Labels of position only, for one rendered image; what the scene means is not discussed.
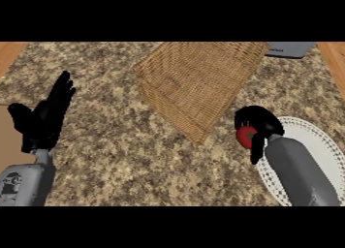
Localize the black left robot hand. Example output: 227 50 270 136
7 70 78 154

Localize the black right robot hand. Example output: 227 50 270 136
233 105 285 166

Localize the red tomato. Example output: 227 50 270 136
235 125 258 150

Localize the wicker basket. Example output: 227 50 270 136
131 42 272 144

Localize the white round lace placemat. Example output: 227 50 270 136
254 116 345 207

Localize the tan flat board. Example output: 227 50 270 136
0 104 38 195

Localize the grey flat appliance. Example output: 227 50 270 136
263 42 318 60

